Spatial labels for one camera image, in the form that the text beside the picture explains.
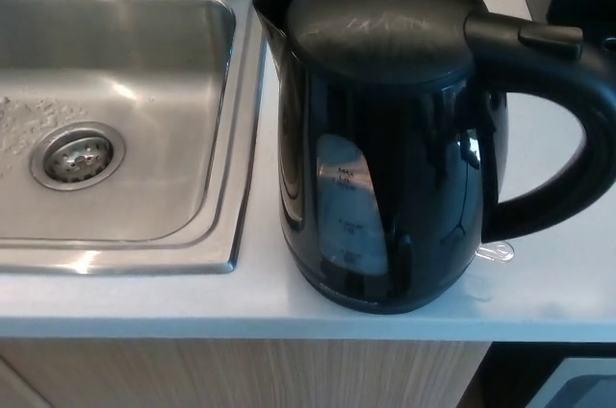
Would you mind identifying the wood cabinet door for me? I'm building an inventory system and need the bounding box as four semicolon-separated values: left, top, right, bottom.
0;357;54;408
0;338;492;408

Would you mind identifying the black electric kettle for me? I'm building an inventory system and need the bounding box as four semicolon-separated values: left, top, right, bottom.
251;0;616;316

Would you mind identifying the stainless steel sink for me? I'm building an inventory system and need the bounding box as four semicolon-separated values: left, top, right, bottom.
0;0;274;275

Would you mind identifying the metal sink drain strainer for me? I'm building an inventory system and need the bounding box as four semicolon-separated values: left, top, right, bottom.
29;121;127;191

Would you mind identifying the silver under-counter appliance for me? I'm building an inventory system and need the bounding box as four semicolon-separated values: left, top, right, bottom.
533;354;616;408

